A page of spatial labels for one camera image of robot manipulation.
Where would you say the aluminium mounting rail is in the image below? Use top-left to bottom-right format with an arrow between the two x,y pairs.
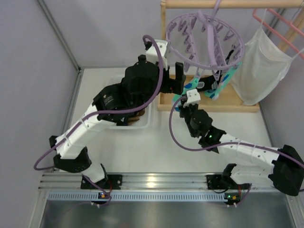
39,172 -> 293,190

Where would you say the grey slotted cable duct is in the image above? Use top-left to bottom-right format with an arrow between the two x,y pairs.
47,191 -> 239,202

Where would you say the white mesh laundry bag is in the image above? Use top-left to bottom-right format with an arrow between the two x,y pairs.
230,26 -> 293,106

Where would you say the wooden rack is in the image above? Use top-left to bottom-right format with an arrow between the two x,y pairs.
161,0 -> 304,113

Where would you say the black sport sock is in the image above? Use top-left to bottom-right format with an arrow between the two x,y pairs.
194,65 -> 235,92

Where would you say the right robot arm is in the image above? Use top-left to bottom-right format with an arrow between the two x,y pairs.
179,101 -> 304,196

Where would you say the pink clothes hanger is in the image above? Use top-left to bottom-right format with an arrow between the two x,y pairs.
252,8 -> 304,59

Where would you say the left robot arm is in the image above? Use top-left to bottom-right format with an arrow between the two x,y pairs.
49,55 -> 186,188

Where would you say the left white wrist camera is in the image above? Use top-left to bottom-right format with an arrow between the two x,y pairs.
144,39 -> 170,65

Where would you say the white plastic basket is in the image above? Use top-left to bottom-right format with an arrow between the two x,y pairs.
106,74 -> 152,130

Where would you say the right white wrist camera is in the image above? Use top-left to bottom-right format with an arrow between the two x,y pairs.
183,88 -> 201,107

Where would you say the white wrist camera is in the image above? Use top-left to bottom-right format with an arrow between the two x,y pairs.
144,39 -> 170,65
183,88 -> 201,107

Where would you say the purple round clip hanger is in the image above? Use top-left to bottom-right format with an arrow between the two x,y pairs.
165,0 -> 245,80

